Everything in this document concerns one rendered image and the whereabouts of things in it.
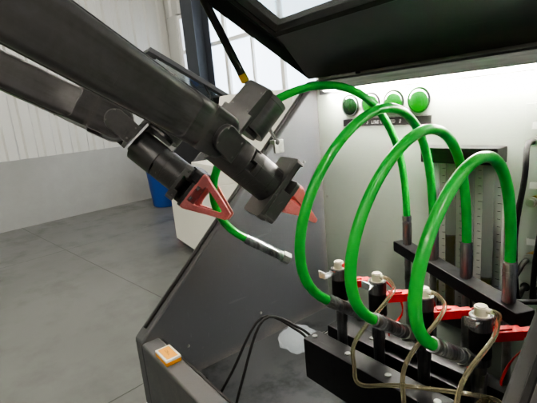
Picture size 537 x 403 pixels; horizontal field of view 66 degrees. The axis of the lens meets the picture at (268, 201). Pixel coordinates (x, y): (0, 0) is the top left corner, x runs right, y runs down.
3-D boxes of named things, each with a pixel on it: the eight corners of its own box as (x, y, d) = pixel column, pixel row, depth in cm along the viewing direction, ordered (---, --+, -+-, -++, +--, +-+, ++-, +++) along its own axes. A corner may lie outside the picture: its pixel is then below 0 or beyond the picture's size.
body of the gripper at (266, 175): (308, 166, 60) (271, 134, 57) (267, 223, 59) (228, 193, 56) (288, 163, 66) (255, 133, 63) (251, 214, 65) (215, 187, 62)
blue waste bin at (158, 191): (143, 206, 687) (136, 160, 671) (174, 198, 728) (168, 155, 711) (161, 209, 645) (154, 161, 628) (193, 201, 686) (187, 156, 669)
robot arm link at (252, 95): (165, 114, 52) (212, 144, 48) (220, 45, 53) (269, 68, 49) (208, 155, 63) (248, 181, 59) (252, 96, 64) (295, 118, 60)
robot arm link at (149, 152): (126, 158, 74) (118, 147, 68) (153, 131, 75) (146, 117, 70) (157, 181, 73) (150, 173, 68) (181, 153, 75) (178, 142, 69)
